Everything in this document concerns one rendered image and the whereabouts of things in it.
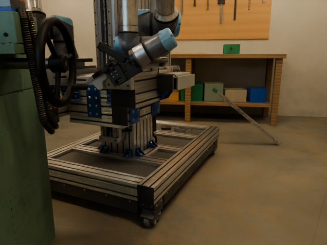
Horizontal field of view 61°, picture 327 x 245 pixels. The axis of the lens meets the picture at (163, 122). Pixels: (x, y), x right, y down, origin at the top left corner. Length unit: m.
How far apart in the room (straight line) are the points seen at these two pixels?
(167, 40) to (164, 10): 0.37
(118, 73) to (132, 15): 0.23
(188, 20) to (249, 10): 0.82
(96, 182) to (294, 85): 3.31
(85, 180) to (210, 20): 3.07
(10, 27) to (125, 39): 0.39
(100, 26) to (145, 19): 0.34
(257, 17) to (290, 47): 0.61
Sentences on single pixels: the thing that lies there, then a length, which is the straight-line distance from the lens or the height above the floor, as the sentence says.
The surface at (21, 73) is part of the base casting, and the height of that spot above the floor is 0.77.
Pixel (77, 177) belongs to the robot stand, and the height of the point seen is 0.19.
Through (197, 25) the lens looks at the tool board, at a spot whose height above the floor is 1.24.
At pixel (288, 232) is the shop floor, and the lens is 1.57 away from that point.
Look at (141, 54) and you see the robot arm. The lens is 0.99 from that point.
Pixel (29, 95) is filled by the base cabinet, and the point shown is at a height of 0.69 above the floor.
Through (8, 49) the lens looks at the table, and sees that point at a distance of 0.94.
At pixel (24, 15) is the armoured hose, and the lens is 0.98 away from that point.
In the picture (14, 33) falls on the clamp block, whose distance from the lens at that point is 0.95.
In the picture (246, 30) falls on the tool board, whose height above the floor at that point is 1.16.
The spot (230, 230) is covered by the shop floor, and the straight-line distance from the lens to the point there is 1.50.
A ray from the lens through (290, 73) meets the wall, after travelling 4.23.
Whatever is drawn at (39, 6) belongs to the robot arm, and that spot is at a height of 1.09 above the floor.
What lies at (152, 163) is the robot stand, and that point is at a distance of 1.64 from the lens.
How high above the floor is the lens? 0.84
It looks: 14 degrees down
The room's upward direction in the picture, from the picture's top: straight up
